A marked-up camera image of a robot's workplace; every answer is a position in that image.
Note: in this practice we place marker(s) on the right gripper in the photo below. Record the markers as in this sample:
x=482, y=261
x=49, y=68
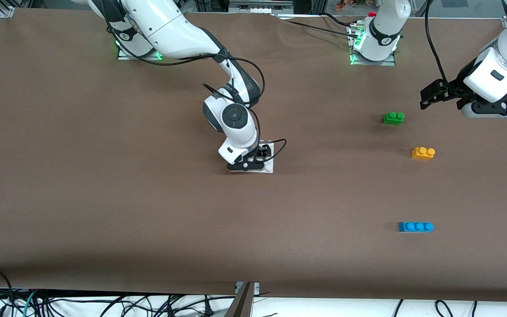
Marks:
x=262, y=152

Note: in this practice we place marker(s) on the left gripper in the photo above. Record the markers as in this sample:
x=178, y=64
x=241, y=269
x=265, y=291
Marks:
x=454, y=88

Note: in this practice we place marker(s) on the white studded base plate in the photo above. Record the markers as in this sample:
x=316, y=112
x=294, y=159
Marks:
x=269, y=167

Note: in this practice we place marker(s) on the yellow two-stud block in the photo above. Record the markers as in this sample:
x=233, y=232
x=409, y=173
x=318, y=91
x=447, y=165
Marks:
x=421, y=154

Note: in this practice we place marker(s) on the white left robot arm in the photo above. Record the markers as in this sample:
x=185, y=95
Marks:
x=381, y=35

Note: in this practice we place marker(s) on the green two-stud block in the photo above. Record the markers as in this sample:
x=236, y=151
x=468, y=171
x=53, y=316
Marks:
x=392, y=119

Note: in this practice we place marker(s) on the blue three-stud block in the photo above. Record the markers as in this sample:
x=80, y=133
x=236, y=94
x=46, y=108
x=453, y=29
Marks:
x=414, y=227

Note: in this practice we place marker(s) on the brown paper table cover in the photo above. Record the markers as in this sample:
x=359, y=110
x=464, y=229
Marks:
x=236, y=220

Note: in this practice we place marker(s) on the colourful object pile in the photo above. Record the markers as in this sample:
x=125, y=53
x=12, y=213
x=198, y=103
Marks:
x=350, y=4

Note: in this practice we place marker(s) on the grey equipment box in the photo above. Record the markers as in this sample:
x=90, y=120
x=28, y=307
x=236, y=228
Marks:
x=258, y=6

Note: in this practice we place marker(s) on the small metal bracket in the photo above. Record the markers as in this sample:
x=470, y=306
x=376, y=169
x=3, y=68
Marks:
x=257, y=288

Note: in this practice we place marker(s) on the dark metal post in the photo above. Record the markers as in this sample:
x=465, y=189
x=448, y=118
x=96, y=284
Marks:
x=240, y=306

